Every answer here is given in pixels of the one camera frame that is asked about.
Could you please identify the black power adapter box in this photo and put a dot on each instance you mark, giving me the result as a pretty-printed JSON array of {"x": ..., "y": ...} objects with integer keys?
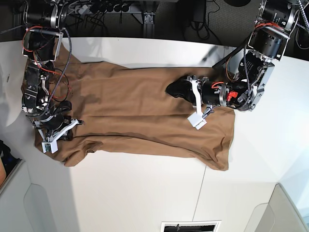
[{"x": 198, "y": 11}]

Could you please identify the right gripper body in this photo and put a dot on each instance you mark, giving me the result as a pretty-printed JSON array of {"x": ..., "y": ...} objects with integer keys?
[{"x": 47, "y": 126}]

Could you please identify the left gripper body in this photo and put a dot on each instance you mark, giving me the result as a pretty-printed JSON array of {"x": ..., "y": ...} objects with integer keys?
[{"x": 208, "y": 95}]

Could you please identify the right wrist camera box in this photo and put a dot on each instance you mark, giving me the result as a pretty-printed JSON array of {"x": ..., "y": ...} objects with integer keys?
[{"x": 49, "y": 147}]

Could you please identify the black power strip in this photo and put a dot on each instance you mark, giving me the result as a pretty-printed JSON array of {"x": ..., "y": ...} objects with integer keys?
[{"x": 114, "y": 6}]

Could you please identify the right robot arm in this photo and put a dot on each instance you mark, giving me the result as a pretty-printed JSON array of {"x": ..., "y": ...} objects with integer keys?
[{"x": 45, "y": 26}]

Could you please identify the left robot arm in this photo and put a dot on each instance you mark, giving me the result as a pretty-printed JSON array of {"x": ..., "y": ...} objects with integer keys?
[{"x": 242, "y": 91}]

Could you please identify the aluminium table leg post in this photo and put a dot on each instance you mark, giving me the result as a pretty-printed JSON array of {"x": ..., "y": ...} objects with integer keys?
[{"x": 148, "y": 25}]

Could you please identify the white framed vent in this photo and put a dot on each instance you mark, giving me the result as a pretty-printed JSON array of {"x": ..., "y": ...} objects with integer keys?
[{"x": 195, "y": 226}]

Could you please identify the white power strip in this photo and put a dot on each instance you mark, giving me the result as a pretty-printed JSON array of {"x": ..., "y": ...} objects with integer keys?
[{"x": 79, "y": 10}]

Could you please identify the brown t-shirt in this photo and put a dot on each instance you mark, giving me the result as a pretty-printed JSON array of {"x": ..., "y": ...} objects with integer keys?
[{"x": 128, "y": 111}]

